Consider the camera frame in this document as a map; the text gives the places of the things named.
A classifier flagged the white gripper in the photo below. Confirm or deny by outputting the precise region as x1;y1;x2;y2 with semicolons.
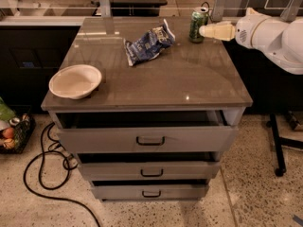
199;8;270;49

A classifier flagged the green soda can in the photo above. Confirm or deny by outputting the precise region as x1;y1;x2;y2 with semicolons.
189;7;208;44

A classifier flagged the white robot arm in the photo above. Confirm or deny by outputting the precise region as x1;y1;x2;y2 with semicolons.
199;8;303;75

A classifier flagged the white paper bowl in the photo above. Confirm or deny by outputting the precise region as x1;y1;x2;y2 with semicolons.
48;64;102;99

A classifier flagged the blue crumpled chip bag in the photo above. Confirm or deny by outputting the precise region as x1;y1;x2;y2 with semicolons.
123;19;175;66

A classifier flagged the dark background table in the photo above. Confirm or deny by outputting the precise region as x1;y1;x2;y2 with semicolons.
110;0;168;17

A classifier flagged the grey drawer cabinet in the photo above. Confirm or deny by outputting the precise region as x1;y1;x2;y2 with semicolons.
41;16;254;202

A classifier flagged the black stand leg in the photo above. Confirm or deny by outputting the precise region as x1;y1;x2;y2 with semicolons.
266;113;303;177

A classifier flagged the top grey drawer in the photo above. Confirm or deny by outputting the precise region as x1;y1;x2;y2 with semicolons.
58;125;238;153

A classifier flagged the grey drawer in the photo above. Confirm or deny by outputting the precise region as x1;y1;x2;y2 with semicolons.
58;125;238;153
92;179;209;201
78;152;220;181

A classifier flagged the middle grey drawer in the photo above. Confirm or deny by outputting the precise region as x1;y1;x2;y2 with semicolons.
78;152;220;181

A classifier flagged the bottom grey drawer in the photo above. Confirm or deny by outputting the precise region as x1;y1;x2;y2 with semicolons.
92;179;209;201

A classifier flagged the green bag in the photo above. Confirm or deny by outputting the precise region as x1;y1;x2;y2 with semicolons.
0;97;15;121

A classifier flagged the orange fruit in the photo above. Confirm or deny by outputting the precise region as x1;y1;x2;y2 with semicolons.
3;127;14;138

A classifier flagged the black wire fruit basket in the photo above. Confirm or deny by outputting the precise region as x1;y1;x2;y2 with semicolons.
0;113;35;154

